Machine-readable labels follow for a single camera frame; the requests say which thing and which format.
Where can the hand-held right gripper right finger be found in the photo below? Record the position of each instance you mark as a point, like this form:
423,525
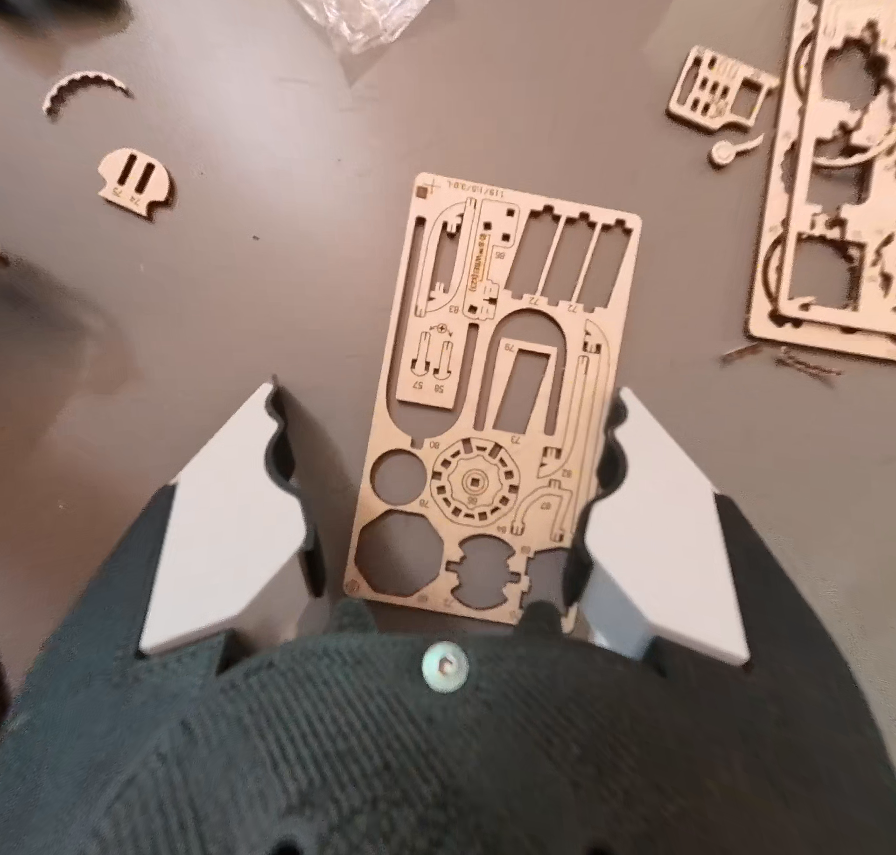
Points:
658,533

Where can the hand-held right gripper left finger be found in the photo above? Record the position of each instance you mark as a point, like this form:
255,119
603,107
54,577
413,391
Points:
224,519

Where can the small wooden puzzle sheet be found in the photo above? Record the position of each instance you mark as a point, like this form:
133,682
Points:
409,390

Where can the grey desk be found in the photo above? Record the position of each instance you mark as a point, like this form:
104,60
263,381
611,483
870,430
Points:
280,239

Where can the wooden splinter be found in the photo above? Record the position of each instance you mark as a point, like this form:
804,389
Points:
805,366
742,355

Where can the large wooden puzzle sheet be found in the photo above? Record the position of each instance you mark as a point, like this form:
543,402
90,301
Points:
840,330

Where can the round slotted wooden piece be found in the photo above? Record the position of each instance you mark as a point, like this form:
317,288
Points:
112,176

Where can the small spoon-shaped wooden piece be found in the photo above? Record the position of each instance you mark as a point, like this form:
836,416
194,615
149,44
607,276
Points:
722,152

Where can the wooden sheet fragment with slots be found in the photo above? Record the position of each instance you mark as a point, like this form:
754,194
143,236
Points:
682,108

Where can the curved toothed wooden piece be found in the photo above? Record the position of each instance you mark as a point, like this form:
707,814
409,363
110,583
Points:
80,85

